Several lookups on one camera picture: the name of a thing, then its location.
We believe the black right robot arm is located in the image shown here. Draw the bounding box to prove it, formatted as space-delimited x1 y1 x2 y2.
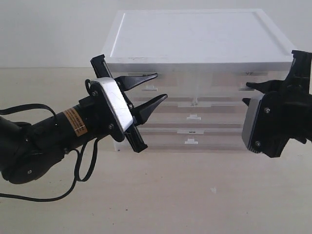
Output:
241 50 312 158

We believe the white plastic drawer cabinet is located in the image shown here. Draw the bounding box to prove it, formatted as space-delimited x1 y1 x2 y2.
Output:
102 9 295 153

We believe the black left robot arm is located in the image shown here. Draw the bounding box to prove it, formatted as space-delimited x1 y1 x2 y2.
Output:
0 55 167 184

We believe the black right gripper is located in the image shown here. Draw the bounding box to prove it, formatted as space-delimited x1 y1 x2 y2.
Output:
242 50 312 158

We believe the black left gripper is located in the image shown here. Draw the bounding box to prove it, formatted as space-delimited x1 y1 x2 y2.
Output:
85 55 168 153

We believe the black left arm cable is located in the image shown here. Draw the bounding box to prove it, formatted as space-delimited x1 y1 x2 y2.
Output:
0 103 98 202

